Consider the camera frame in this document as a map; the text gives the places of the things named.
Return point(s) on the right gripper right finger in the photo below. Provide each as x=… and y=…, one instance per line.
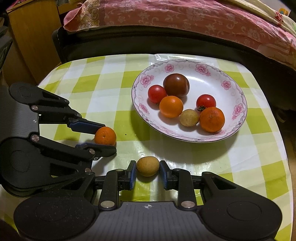
x=181, y=181

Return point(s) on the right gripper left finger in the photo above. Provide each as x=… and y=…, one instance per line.
x=112, y=183

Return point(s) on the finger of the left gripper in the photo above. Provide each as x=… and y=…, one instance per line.
x=97, y=150
x=82, y=125

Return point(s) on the orange mandarin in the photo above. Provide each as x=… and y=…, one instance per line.
x=105, y=136

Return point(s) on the tan longan fruit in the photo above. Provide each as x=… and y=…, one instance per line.
x=148, y=166
x=189, y=118

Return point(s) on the orange mandarin rough skin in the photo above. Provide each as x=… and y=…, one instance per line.
x=212, y=119

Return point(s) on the smooth orange tomato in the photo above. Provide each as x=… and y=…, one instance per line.
x=171, y=106

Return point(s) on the red cherry tomato with stem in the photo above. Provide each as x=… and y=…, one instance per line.
x=205, y=101

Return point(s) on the dark maroon large tomato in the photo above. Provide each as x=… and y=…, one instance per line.
x=176, y=85

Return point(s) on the green white checkered tablecloth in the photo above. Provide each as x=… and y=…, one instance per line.
x=242, y=184

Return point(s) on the wooden cabinet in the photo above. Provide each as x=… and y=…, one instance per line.
x=31, y=24

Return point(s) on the white floral porcelain plate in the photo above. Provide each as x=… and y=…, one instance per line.
x=203, y=79

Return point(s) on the pink floral quilt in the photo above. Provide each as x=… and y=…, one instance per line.
x=250, y=23

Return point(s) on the dark sofa bed frame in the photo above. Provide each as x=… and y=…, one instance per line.
x=276, y=80

